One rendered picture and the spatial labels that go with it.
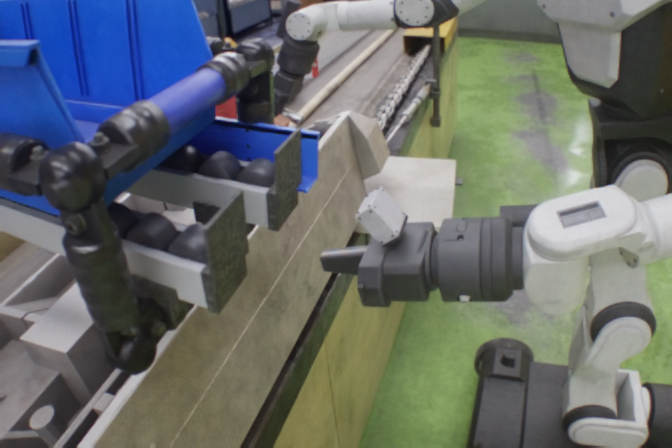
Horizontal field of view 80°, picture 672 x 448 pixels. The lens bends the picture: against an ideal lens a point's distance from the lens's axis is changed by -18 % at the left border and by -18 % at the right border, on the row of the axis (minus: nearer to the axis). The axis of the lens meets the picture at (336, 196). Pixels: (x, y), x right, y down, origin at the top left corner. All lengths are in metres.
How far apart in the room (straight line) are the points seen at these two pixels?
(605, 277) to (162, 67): 0.84
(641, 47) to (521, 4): 5.68
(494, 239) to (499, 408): 0.98
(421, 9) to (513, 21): 5.45
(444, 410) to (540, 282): 1.17
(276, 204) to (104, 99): 0.22
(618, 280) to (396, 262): 0.60
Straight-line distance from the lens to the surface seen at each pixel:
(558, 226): 0.46
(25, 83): 0.31
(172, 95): 0.31
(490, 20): 6.39
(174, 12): 0.41
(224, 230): 0.29
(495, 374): 1.46
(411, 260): 0.48
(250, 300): 0.61
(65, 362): 0.59
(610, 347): 1.04
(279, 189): 0.35
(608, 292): 1.00
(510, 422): 1.39
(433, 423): 1.58
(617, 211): 0.47
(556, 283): 0.49
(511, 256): 0.47
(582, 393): 1.24
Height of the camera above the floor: 1.34
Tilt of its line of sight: 31 degrees down
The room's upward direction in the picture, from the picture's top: 5 degrees counter-clockwise
